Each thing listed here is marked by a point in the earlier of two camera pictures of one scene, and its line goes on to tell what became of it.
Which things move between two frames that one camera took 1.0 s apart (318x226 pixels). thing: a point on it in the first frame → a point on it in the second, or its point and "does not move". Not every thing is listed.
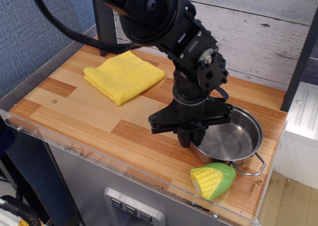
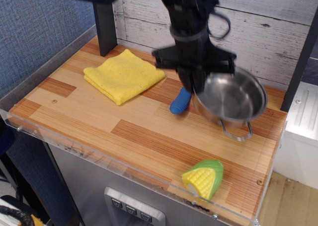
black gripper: (177, 117) → (192, 56)
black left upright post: (105, 21) does not move
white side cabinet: (296, 155) does not move
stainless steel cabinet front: (87, 179) does not move
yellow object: (22, 222) → (37, 222)
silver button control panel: (122, 209) does not move
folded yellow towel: (122, 76) does not move
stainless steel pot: (234, 143) → (234, 99)
